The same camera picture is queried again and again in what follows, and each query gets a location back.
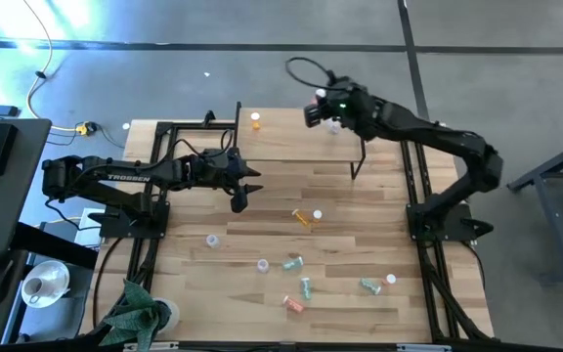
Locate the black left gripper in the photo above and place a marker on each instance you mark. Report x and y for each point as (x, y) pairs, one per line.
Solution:
(220, 171)

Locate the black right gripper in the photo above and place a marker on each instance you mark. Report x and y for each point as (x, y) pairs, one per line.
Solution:
(347, 105)

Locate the red pill bottle white cap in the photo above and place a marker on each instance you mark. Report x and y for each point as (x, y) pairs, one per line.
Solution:
(292, 303)
(390, 279)
(318, 95)

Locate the clear pill bottle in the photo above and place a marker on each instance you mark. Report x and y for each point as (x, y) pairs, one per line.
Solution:
(262, 265)
(212, 241)
(333, 128)

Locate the green pill bottle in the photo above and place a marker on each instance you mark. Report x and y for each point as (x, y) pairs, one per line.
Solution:
(305, 288)
(292, 263)
(370, 286)

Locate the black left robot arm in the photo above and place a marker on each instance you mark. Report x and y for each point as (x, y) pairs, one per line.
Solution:
(130, 178)

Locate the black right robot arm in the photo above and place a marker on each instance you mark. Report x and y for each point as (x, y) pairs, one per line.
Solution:
(433, 137)

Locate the wooden shelf black metal legs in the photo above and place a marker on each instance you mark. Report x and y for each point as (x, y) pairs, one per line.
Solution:
(286, 142)

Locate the white plant pot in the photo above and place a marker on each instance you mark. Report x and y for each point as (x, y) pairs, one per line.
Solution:
(174, 315)

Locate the white box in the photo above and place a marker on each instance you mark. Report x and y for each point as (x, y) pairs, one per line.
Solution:
(88, 235)

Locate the green leafy plant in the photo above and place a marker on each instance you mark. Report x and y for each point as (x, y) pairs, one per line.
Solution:
(137, 313)

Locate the yellow power plug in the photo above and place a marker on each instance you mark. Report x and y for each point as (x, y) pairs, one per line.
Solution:
(83, 129)

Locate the white saucer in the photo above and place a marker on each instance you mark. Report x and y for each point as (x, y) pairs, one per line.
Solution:
(59, 276)

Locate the dark grey desk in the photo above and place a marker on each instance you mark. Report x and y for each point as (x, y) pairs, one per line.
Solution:
(12, 205)

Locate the white cup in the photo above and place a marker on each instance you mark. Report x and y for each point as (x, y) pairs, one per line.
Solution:
(34, 288)

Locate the black frame clamp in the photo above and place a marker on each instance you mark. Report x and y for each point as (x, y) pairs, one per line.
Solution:
(208, 117)

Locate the black aluminium table frame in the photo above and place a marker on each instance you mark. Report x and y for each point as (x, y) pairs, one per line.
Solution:
(188, 126)

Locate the silver metal bracket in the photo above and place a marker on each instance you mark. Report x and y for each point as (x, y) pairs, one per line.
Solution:
(150, 346)
(423, 348)

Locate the blue-grey metal table frame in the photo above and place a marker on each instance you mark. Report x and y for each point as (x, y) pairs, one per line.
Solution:
(555, 230)

